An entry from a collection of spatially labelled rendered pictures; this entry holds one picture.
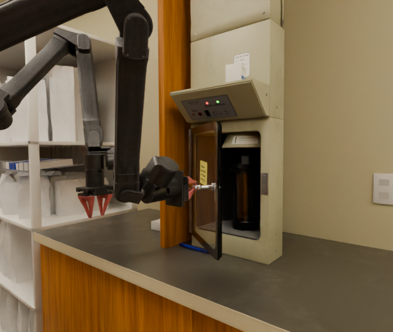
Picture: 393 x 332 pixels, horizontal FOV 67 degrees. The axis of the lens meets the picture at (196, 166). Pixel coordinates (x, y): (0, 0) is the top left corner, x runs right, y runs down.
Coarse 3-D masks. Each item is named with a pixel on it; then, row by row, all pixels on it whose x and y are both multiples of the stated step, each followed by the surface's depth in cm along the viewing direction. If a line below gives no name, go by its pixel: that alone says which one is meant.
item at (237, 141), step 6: (234, 132) 104; (240, 132) 103; (246, 132) 102; (252, 132) 102; (258, 132) 103; (228, 138) 106; (234, 138) 103; (240, 138) 102; (246, 138) 101; (252, 138) 101; (258, 138) 102; (228, 144) 104; (234, 144) 102; (240, 144) 101; (246, 144) 101; (252, 144) 101; (258, 144) 101
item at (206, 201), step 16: (192, 128) 108; (208, 128) 89; (192, 144) 108; (208, 144) 89; (192, 160) 108; (208, 160) 90; (192, 176) 109; (208, 176) 90; (208, 192) 90; (192, 208) 110; (208, 208) 90; (192, 224) 110; (208, 224) 91; (208, 240) 91
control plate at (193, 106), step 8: (216, 96) 93; (224, 96) 91; (184, 104) 103; (192, 104) 101; (200, 104) 99; (208, 104) 97; (216, 104) 96; (224, 104) 94; (192, 112) 104; (200, 112) 102; (216, 112) 98; (224, 112) 97; (232, 112) 95; (192, 120) 107
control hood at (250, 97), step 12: (216, 84) 90; (228, 84) 88; (240, 84) 85; (252, 84) 84; (264, 84) 89; (180, 96) 101; (192, 96) 98; (204, 96) 95; (228, 96) 91; (240, 96) 89; (252, 96) 87; (264, 96) 89; (180, 108) 105; (240, 108) 92; (252, 108) 90; (264, 108) 89; (204, 120) 104; (216, 120) 102
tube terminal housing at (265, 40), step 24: (264, 24) 92; (192, 48) 110; (216, 48) 103; (240, 48) 97; (264, 48) 92; (192, 72) 111; (216, 72) 104; (264, 72) 92; (240, 120) 99; (264, 120) 93; (264, 144) 93; (264, 168) 94; (264, 216) 95; (192, 240) 114; (240, 240) 101; (264, 240) 95
